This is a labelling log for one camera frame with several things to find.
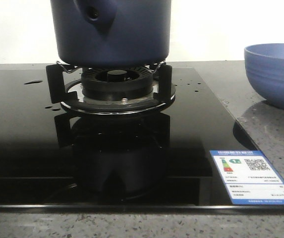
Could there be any dark blue cooking pot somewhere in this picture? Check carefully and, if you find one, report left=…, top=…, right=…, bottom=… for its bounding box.
left=50, top=0, right=171, bottom=68

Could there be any black gas burner head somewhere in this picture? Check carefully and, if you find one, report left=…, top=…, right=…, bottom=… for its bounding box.
left=81, top=67, right=153, bottom=101

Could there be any light blue bowl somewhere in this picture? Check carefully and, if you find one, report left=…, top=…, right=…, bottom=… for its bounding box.
left=244, top=43, right=284, bottom=109

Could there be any black glass gas hob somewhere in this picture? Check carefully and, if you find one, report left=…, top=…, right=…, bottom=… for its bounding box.
left=0, top=68, right=284, bottom=214

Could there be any black pot support grate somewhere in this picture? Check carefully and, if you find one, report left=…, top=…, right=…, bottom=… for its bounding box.
left=46, top=62, right=175, bottom=116

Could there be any blue energy rating label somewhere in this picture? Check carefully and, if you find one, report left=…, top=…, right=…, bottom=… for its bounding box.
left=210, top=150, right=284, bottom=205

